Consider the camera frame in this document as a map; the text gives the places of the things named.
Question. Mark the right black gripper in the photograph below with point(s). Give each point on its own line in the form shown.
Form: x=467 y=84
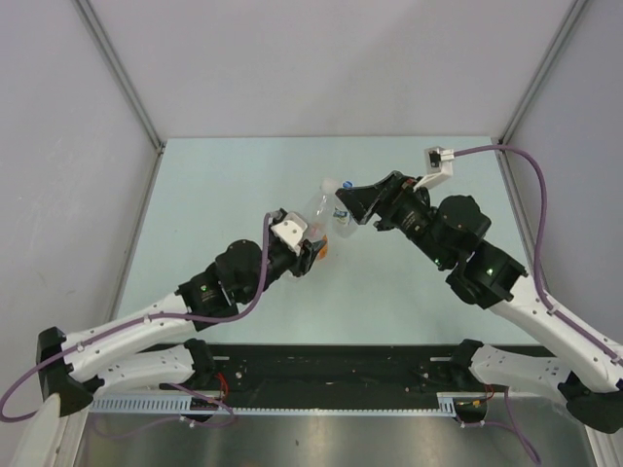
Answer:
x=365 y=201

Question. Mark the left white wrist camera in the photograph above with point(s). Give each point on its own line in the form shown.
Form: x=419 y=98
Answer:
x=291 y=231

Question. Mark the small orange juice bottle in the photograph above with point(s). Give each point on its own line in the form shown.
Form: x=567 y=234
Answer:
x=320 y=248

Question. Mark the right aluminium frame post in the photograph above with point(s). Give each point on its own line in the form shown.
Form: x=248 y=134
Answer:
x=545 y=67

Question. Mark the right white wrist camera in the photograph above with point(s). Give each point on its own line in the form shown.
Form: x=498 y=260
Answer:
x=439 y=167

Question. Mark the slotted cable duct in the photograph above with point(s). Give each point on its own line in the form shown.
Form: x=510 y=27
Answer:
x=177 y=403

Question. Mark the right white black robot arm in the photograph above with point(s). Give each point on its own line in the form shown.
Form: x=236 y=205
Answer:
x=583 y=372

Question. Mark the left aluminium frame post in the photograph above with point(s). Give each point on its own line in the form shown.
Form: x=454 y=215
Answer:
x=104 y=45

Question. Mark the blue labeled water bottle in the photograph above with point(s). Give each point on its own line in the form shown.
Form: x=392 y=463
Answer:
x=342 y=222

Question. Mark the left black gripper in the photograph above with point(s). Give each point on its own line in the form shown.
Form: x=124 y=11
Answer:
x=303 y=261

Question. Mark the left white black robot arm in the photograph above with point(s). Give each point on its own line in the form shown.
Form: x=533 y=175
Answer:
x=154 y=345

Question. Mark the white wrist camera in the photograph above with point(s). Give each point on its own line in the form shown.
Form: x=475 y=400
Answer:
x=439 y=167
x=291 y=231

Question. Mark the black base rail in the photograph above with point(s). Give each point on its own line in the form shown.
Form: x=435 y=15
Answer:
x=425 y=368

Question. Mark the aluminium frame post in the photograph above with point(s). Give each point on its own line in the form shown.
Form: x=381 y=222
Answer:
x=545 y=67
x=104 y=45

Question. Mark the clear unlabeled plastic bottle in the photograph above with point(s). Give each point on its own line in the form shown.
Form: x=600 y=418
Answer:
x=319 y=210

